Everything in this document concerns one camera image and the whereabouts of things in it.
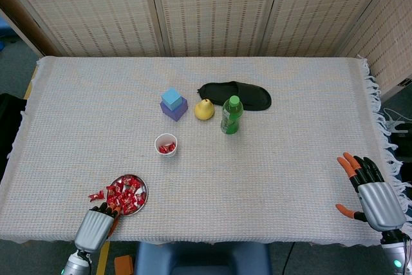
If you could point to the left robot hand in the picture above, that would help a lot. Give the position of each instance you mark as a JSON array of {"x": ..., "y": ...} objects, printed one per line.
[{"x": 93, "y": 230}]

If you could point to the green drink bottle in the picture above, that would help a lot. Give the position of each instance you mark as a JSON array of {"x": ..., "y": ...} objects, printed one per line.
[{"x": 231, "y": 117}]

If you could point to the woven folding screen panel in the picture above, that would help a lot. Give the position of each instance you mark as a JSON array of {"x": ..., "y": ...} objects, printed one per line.
[
  {"x": 322, "y": 11},
  {"x": 386, "y": 36},
  {"x": 96, "y": 11},
  {"x": 215, "y": 11}
]

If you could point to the white paper cup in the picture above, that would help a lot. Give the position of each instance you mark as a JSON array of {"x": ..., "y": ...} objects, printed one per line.
[{"x": 170, "y": 155}]

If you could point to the white woven tablecloth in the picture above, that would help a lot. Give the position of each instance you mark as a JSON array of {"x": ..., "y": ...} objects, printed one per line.
[{"x": 257, "y": 175}]

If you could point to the yellow pear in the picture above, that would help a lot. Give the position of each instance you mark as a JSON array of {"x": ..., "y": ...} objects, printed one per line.
[{"x": 204, "y": 111}]

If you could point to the blue plastic bin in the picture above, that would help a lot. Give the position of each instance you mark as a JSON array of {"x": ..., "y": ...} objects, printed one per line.
[{"x": 4, "y": 30}]

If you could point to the brown wooden screen panel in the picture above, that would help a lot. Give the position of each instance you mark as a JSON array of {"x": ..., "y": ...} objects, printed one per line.
[{"x": 22, "y": 20}]

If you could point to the purple foam cube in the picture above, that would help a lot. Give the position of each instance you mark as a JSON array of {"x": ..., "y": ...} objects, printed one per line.
[{"x": 176, "y": 113}]

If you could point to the light blue foam cube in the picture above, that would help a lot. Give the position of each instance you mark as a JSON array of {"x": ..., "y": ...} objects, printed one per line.
[{"x": 171, "y": 98}]

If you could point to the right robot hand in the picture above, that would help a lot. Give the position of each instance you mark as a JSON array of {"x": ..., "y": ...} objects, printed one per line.
[{"x": 381, "y": 205}]

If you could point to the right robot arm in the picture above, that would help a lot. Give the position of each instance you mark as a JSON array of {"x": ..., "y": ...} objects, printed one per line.
[{"x": 396, "y": 252}]

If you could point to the black slipper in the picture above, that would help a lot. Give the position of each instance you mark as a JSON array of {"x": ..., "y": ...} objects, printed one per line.
[{"x": 251, "y": 96}]

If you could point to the round metal plate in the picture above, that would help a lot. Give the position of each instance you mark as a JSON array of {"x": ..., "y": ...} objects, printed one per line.
[{"x": 142, "y": 181}]

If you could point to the orange block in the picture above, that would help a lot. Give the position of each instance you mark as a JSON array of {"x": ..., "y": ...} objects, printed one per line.
[{"x": 124, "y": 265}]

